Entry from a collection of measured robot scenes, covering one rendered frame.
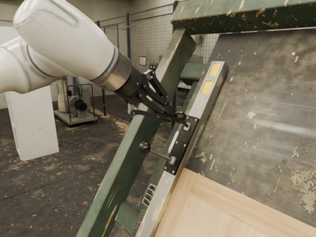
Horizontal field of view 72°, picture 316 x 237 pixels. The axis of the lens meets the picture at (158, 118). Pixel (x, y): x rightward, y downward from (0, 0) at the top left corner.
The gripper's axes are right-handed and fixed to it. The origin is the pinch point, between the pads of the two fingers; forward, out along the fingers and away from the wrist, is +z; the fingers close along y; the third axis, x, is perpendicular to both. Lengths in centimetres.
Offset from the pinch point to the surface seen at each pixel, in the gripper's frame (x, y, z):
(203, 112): 2.6, -6.5, 12.6
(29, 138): -340, 74, 98
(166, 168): -1.3, 15.1, 11.5
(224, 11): -1.8, -41.9, 6.5
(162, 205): 2.6, 25.7, 12.4
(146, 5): -614, -455, 337
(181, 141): 0.2, 5.2, 11.4
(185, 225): 11.0, 27.4, 14.8
